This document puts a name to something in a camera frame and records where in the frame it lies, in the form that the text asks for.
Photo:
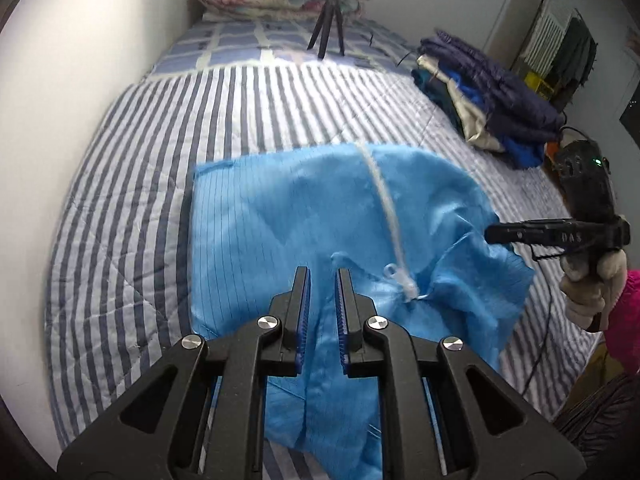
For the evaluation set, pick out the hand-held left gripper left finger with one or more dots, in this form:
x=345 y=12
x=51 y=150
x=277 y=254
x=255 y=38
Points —
x=303 y=320

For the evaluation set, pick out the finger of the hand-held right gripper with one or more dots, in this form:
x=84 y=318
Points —
x=515 y=233

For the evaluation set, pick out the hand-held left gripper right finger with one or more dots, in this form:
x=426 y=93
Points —
x=341 y=320

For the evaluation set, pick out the light blue striped work coat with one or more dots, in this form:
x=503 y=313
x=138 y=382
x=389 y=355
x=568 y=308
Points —
x=260 y=220

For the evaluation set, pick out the pile of dark folded clothes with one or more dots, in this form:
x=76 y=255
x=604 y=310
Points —
x=505 y=95

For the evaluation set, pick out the dark hanging clothes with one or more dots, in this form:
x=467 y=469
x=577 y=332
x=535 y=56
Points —
x=572 y=60

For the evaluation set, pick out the person's right hand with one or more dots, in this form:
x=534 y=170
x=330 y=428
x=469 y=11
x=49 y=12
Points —
x=595 y=300

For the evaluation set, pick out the orange stool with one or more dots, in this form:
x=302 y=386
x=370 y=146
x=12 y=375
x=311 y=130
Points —
x=550 y=152

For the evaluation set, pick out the folded bright blue garment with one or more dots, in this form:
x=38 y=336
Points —
x=520 y=150

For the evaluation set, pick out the yellow box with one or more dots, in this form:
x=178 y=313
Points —
x=539 y=86

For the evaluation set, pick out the white striped hanging cloth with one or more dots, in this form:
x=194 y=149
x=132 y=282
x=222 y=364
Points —
x=547 y=35

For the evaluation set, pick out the folded teal cloth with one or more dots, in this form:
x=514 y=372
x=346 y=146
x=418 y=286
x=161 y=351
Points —
x=435 y=87

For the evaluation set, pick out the dark striped pants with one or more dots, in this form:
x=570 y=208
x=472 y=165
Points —
x=600 y=415

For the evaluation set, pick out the grey striped bed sheet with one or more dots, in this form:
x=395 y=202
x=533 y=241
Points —
x=150 y=160

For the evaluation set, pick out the blue checkered blanket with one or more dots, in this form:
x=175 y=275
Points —
x=235 y=40

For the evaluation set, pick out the black tripod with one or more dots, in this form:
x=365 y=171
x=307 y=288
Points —
x=330 y=2

